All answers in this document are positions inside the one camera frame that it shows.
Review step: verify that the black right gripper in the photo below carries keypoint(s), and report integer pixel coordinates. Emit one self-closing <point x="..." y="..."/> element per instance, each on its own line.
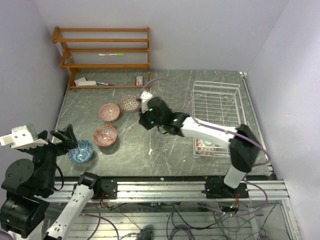
<point x="143" y="120"/>

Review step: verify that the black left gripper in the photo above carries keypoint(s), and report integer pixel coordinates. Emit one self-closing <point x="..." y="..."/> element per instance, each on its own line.
<point x="69" y="132"/>

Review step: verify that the white bowl red diamond outside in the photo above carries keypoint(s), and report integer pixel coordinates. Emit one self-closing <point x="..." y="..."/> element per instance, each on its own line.
<point x="203" y="147"/>

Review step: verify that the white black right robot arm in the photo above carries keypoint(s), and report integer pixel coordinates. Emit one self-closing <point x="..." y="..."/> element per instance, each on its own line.
<point x="241" y="143"/>

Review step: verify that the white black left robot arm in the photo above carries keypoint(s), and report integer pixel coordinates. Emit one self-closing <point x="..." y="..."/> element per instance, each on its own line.
<point x="29" y="182"/>

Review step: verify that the wooden shelf rack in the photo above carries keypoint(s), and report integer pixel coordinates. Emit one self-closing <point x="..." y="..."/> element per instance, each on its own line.
<point x="103" y="49"/>

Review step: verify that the blue swirl pattern bowl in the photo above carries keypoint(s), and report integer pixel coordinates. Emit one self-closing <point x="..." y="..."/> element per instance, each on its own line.
<point x="82" y="153"/>

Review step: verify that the brown flower grid bowl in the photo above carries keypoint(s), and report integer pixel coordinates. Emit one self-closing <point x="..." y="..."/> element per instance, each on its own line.
<point x="129" y="103"/>

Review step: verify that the red diamond pattern bowl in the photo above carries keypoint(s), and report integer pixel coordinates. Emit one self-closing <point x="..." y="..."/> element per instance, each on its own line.
<point x="105" y="135"/>

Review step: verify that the red white small box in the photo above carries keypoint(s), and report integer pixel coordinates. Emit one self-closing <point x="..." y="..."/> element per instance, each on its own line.
<point x="139" y="81"/>

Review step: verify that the red drop pattern bowl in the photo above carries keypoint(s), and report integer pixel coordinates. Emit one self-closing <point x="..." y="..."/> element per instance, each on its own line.
<point x="109" y="112"/>

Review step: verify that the white eraser block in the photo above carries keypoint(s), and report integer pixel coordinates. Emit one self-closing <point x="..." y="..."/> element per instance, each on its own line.
<point x="90" y="83"/>

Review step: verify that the pink white marker pen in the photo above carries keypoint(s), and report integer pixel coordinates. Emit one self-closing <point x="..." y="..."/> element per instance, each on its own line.
<point x="105" y="84"/>

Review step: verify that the green white marker pen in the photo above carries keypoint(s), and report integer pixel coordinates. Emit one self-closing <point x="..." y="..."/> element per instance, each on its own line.
<point x="110" y="54"/>

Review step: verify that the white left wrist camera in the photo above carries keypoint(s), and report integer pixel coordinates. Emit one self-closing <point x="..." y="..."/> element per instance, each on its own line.
<point x="22" y="137"/>

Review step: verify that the white wire dish rack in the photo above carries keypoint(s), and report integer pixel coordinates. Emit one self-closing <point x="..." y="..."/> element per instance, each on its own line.
<point x="218" y="103"/>

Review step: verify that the aluminium rail base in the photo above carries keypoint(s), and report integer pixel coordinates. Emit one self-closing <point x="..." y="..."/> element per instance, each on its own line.
<point x="193" y="191"/>

